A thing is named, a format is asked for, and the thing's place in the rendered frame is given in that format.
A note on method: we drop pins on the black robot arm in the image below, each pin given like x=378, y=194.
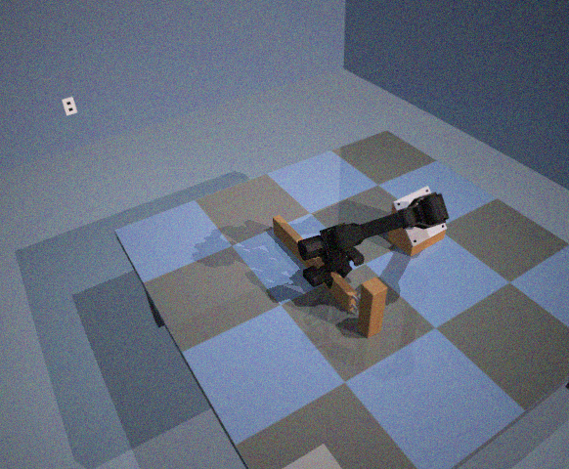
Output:
x=426, y=211

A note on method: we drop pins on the wooden side rail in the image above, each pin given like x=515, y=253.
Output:
x=341, y=290

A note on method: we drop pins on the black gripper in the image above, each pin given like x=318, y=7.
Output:
x=340, y=264

